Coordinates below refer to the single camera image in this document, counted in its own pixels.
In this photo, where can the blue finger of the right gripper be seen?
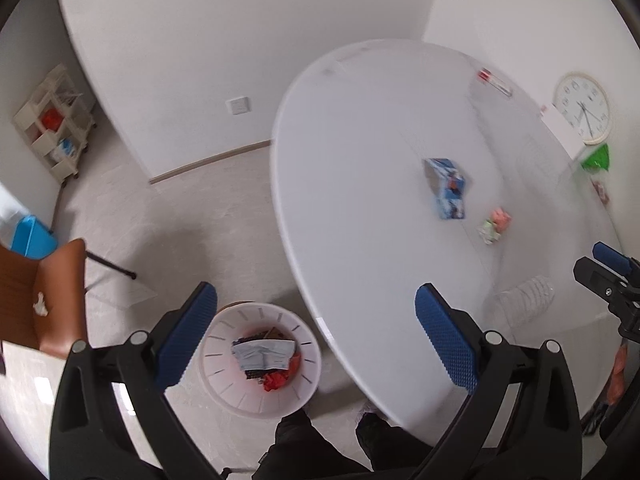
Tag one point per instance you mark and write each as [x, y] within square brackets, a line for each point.
[604, 283]
[611, 258]

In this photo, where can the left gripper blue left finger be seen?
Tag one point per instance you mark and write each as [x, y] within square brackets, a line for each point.
[179, 332]

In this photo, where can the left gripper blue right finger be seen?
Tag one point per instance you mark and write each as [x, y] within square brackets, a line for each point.
[445, 328]

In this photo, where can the clear plastic bottle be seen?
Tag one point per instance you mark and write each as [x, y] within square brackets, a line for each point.
[521, 304]

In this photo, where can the blue face mask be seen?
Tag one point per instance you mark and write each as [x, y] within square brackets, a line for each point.
[265, 354]

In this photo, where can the red paper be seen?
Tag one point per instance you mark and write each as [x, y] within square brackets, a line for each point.
[277, 379]

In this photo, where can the pink green wrapper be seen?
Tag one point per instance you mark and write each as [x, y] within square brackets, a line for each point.
[494, 226]

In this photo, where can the black foam mesh sheet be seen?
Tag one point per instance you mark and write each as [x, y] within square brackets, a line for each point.
[263, 333]

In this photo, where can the white pink trash basket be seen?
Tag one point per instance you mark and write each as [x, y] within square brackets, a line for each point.
[241, 392]

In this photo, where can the person's right hand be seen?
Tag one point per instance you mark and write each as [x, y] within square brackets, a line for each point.
[616, 383]

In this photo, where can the clear snack wrapper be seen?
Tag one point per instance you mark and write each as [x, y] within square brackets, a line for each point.
[600, 185]

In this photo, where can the green plastic bag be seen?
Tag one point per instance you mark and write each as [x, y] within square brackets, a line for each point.
[598, 160]

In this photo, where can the brown leather chair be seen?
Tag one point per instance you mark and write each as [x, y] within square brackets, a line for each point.
[61, 276]

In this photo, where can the white crumpled tissue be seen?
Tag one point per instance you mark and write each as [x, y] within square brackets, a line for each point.
[40, 308]

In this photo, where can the person's black trouser legs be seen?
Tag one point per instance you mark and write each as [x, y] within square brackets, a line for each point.
[299, 451]

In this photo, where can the blue plastic bin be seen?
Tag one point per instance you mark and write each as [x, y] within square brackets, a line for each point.
[32, 239]

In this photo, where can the cream storage cart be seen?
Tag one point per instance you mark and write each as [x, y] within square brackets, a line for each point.
[55, 122]

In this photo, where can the round white wall clock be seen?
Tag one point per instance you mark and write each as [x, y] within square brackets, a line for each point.
[583, 102]

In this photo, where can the white wall socket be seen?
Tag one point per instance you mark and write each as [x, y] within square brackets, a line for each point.
[239, 105]

